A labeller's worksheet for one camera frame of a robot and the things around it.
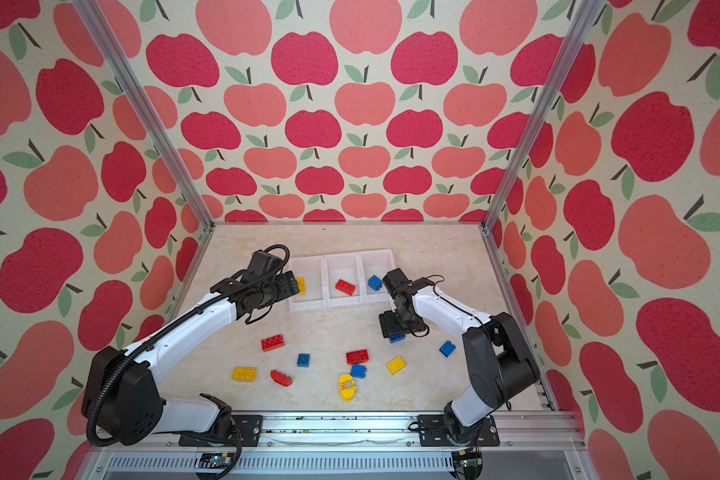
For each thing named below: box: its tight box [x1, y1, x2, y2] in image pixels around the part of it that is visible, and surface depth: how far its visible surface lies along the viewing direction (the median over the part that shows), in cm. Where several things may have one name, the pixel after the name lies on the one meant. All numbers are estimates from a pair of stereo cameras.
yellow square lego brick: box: [386, 356, 407, 375], surface depth 86 cm
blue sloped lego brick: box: [439, 340, 457, 358], surface depth 90 cm
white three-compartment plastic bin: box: [288, 248, 396, 312], surface depth 103 cm
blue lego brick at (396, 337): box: [389, 332, 406, 344], surface depth 92 cm
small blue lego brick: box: [297, 353, 311, 368], surface depth 86 cm
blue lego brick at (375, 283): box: [368, 274, 383, 291], surface depth 103 cm
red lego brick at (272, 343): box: [261, 334, 285, 352], surface depth 90 cm
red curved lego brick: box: [270, 370, 293, 387], surface depth 84 cm
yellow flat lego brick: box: [232, 367, 258, 382], surface depth 84 cm
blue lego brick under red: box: [350, 364, 367, 379], surface depth 86 cm
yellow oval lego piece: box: [339, 374, 357, 402], surface depth 80 cm
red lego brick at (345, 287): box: [335, 279, 356, 296], surface depth 103 cm
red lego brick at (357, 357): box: [346, 349, 370, 365], surface depth 88 cm
